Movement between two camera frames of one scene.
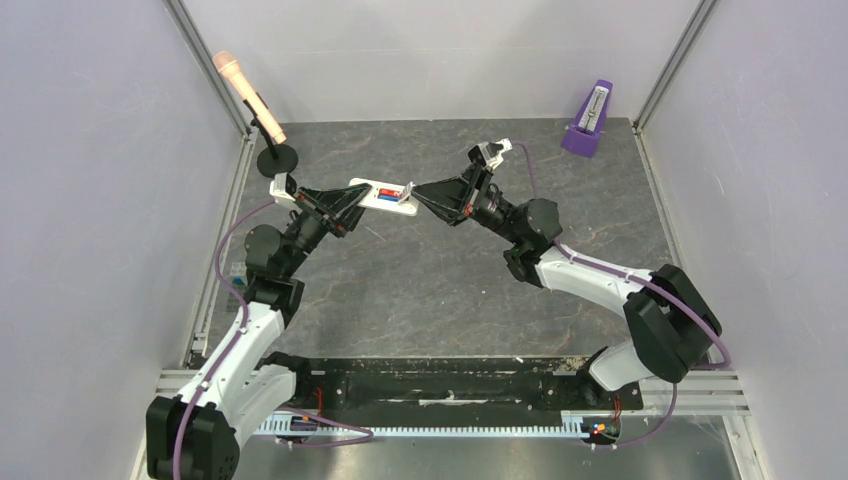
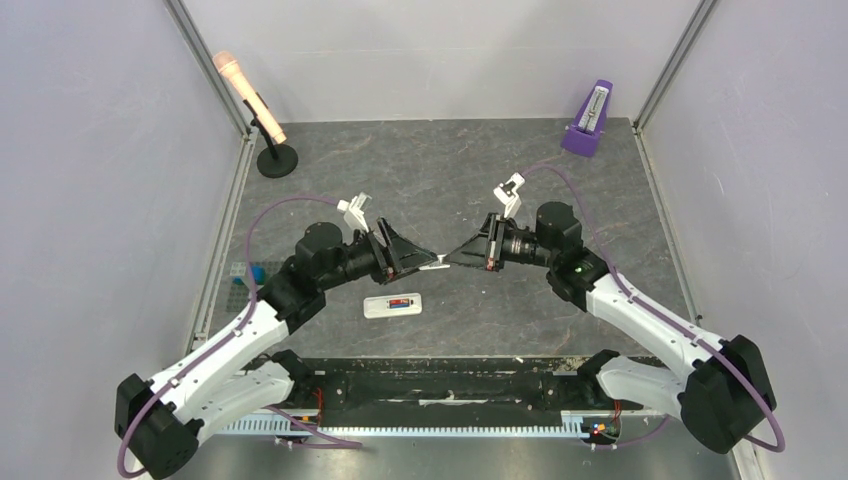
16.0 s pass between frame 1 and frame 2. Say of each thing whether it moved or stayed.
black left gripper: moved
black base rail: stayed
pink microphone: stayed
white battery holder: moved
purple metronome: stayed
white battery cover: moved
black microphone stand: stayed
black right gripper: moved
